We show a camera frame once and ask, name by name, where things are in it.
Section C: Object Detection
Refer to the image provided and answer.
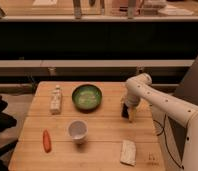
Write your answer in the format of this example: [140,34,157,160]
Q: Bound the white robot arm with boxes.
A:
[122,73,198,171]

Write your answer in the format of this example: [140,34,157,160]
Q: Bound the black eraser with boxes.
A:
[121,104,129,118]

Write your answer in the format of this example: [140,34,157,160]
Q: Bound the orange carrot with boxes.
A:
[43,130,52,153]

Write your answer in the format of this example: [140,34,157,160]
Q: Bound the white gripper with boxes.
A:
[122,94,141,122]

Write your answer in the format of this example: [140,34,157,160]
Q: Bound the green bowl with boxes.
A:
[72,84,102,111]

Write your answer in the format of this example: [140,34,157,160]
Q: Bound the black cable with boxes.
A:
[152,114,185,171]

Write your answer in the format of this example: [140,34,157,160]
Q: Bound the white cup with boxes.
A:
[67,120,88,145]

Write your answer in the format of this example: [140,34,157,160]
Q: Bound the white tube bottle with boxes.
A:
[50,85,62,114]

